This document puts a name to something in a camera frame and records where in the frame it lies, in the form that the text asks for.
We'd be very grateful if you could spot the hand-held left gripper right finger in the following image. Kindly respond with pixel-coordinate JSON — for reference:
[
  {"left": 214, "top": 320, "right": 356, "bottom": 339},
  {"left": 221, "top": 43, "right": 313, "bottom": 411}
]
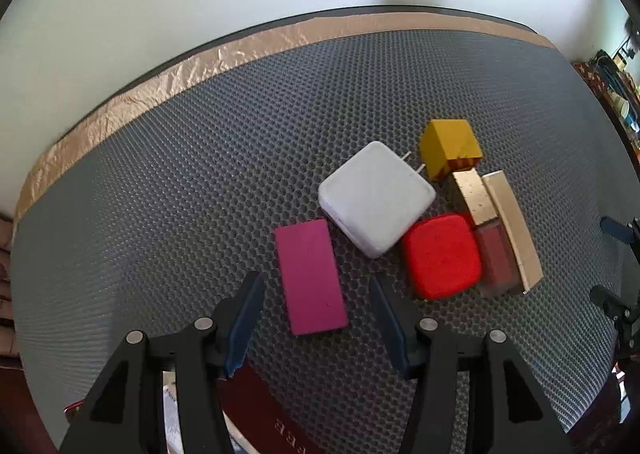
[{"left": 369, "top": 276, "right": 576, "bottom": 454}]

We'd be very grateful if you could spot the pink rectangular block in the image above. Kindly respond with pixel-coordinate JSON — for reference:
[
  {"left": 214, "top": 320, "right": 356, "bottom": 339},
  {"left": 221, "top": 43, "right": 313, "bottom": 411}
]
[{"left": 272, "top": 219, "right": 349, "bottom": 337}]

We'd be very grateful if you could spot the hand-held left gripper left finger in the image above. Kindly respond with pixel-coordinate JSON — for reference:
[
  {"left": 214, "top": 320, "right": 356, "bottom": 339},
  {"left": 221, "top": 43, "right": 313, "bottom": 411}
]
[{"left": 60, "top": 271, "right": 267, "bottom": 454}]

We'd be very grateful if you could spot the red tin box gold inside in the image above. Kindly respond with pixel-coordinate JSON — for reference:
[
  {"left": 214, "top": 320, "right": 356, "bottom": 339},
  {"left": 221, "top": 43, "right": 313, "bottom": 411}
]
[{"left": 62, "top": 364, "right": 321, "bottom": 454}]

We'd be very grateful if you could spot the red rounded square box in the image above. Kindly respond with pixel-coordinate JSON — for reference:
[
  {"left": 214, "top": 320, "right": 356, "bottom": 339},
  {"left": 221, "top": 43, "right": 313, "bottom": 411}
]
[{"left": 401, "top": 213, "right": 484, "bottom": 301}]

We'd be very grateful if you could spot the yellow cube box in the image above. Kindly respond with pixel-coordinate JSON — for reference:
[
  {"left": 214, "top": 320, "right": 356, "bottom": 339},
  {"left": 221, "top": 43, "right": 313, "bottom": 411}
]
[{"left": 419, "top": 119, "right": 484, "bottom": 182}]

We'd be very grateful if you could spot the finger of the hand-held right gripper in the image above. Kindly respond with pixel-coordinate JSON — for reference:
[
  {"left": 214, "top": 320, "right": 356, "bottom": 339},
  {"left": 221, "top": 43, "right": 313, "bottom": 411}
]
[
  {"left": 589, "top": 284, "right": 640, "bottom": 370},
  {"left": 600, "top": 215, "right": 640, "bottom": 265}
]

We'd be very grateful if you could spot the cream gold lipstick box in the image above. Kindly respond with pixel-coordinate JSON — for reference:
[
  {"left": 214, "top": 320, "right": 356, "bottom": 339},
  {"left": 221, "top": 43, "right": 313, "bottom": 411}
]
[{"left": 481, "top": 171, "right": 545, "bottom": 291}]

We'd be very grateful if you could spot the red floral cloth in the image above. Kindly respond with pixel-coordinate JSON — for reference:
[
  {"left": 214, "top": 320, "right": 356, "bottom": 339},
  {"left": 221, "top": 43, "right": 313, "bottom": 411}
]
[{"left": 574, "top": 61, "right": 608, "bottom": 94}]

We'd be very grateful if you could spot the gold satin cloth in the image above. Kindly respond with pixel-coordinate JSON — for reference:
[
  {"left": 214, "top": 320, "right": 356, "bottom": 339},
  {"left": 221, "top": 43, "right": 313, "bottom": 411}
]
[{"left": 14, "top": 11, "right": 558, "bottom": 225}]

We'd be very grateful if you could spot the beige printed curtain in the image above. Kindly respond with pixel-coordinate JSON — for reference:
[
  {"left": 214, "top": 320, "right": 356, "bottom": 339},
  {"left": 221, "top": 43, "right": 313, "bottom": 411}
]
[{"left": 0, "top": 216, "right": 21, "bottom": 370}]

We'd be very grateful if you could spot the lip gloss tube gold cap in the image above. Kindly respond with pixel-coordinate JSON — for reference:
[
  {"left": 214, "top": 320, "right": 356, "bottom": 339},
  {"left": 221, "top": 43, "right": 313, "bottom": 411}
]
[{"left": 452, "top": 170, "right": 523, "bottom": 299}]

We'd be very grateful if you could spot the grey honeycomb mat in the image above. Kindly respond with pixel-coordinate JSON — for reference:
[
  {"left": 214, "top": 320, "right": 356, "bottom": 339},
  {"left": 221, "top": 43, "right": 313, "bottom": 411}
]
[{"left": 10, "top": 28, "right": 631, "bottom": 454}]

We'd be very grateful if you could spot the white charger plug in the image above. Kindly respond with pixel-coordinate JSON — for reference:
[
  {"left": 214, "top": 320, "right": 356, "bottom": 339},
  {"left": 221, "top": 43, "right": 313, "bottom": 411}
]
[{"left": 318, "top": 140, "right": 437, "bottom": 259}]

